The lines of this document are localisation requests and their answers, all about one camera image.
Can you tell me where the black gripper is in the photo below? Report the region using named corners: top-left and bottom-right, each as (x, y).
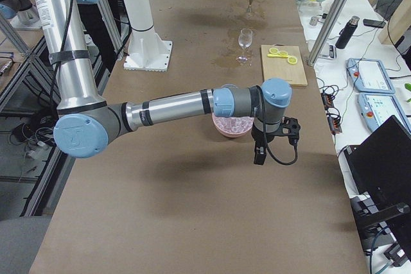
top-left (251, 119), bottom-right (282, 165)

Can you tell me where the steel jigger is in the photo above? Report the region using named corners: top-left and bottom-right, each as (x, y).
top-left (246, 0), bottom-right (254, 13)

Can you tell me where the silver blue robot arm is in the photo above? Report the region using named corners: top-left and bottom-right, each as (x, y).
top-left (35, 0), bottom-right (300, 165)

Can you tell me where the clear wine glass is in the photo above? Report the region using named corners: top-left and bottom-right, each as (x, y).
top-left (237, 28), bottom-right (254, 64)

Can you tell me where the pink bowl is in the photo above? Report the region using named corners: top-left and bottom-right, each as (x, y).
top-left (212, 114), bottom-right (254, 138)

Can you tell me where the wooden cutting board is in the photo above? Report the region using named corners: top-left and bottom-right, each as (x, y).
top-left (261, 45), bottom-right (308, 87)

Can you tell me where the yellow plastic knife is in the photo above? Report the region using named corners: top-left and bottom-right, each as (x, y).
top-left (267, 53), bottom-right (290, 58)

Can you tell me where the lemon slice three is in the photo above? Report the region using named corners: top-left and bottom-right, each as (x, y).
top-left (287, 56), bottom-right (298, 64)

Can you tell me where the lemon slice two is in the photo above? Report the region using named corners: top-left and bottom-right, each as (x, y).
top-left (278, 51), bottom-right (288, 57)

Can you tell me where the lemon slice one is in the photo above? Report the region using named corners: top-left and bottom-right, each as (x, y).
top-left (269, 47), bottom-right (279, 54)

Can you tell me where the black monitor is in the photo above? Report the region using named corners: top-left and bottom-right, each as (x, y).
top-left (345, 116), bottom-right (410, 258)

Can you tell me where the small digital scale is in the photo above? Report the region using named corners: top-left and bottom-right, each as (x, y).
top-left (319, 43), bottom-right (337, 60)

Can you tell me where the lower teach pendant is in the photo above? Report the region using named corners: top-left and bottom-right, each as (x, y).
top-left (357, 92), bottom-right (410, 132)

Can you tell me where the teach pendant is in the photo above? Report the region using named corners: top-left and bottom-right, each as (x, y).
top-left (357, 92), bottom-right (410, 132)
top-left (346, 58), bottom-right (395, 94)

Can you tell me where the upper teach pendant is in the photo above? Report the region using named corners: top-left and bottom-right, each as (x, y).
top-left (346, 58), bottom-right (395, 94)

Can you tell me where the small steel cup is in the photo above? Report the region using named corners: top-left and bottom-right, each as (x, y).
top-left (309, 16), bottom-right (320, 27)

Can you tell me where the black water bottle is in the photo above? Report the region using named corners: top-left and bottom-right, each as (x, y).
top-left (335, 15), bottom-right (360, 49)

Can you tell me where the black smartphone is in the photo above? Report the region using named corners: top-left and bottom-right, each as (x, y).
top-left (363, 19), bottom-right (386, 28)

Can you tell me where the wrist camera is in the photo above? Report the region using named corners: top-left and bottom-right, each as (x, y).
top-left (278, 116), bottom-right (301, 147)

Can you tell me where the white pedestal column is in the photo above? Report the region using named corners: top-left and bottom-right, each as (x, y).
top-left (123, 0), bottom-right (173, 72)

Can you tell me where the aluminium frame post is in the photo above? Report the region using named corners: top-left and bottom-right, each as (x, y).
top-left (307, 0), bottom-right (347, 67)

